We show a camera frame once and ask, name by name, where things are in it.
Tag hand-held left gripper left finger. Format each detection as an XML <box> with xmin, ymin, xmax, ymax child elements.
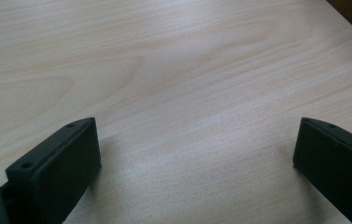
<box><xmin>0</xmin><ymin>117</ymin><xmax>103</xmax><ymax>224</ymax></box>

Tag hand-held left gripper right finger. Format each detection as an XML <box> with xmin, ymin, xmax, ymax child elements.
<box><xmin>292</xmin><ymin>117</ymin><xmax>352</xmax><ymax>224</ymax></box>

